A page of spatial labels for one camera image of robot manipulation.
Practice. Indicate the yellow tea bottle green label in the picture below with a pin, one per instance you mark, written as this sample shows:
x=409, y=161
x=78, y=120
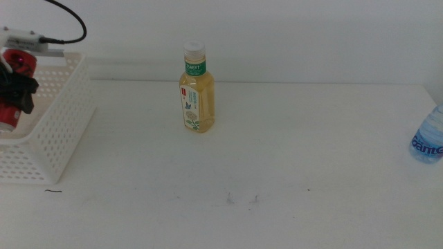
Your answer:
x=198, y=93

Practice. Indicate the white perforated plastic basket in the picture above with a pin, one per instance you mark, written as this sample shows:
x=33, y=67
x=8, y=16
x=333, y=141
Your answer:
x=59, y=131

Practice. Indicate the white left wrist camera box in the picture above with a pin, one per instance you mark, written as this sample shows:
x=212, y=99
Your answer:
x=20, y=39

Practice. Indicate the clear water bottle blue label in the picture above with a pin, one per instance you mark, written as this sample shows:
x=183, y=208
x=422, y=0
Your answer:
x=429, y=138

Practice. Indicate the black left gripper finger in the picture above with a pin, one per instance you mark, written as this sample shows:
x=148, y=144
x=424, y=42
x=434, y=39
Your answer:
x=19, y=90

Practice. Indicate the red cola can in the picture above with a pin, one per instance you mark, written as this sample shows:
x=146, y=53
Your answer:
x=20, y=64

